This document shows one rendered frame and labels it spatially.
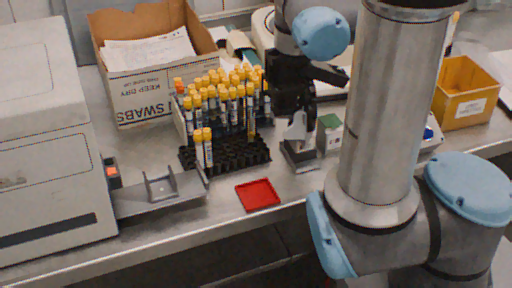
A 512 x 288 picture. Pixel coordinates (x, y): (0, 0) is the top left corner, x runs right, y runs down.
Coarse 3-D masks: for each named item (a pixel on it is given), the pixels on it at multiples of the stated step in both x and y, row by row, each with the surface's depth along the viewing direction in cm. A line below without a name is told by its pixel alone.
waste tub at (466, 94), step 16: (448, 64) 125; (464, 64) 126; (448, 80) 128; (464, 80) 128; (480, 80) 122; (496, 80) 117; (448, 96) 113; (464, 96) 114; (480, 96) 116; (496, 96) 118; (432, 112) 120; (448, 112) 116; (464, 112) 118; (480, 112) 119; (448, 128) 119
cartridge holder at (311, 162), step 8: (280, 144) 115; (288, 144) 111; (288, 152) 112; (304, 152) 109; (312, 152) 110; (288, 160) 112; (296, 160) 110; (304, 160) 111; (312, 160) 111; (296, 168) 109; (304, 168) 109; (312, 168) 110
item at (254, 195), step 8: (240, 184) 106; (248, 184) 107; (256, 184) 107; (264, 184) 107; (240, 192) 105; (248, 192) 106; (256, 192) 106; (264, 192) 106; (272, 192) 106; (240, 200) 104; (248, 200) 104; (256, 200) 104; (264, 200) 104; (272, 200) 104; (280, 200) 103; (248, 208) 102; (256, 208) 102
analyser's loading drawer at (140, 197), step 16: (144, 176) 99; (160, 176) 102; (176, 176) 103; (192, 176) 103; (112, 192) 100; (128, 192) 100; (144, 192) 100; (160, 192) 100; (176, 192) 98; (192, 192) 100; (208, 192) 101; (128, 208) 97; (144, 208) 97
